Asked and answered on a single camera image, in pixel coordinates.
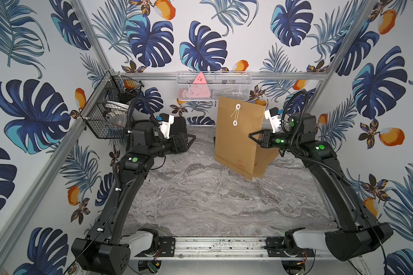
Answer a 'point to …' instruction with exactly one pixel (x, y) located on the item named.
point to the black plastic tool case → (179, 126)
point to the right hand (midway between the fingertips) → (250, 133)
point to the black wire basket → (105, 114)
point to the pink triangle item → (199, 88)
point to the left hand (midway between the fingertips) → (187, 134)
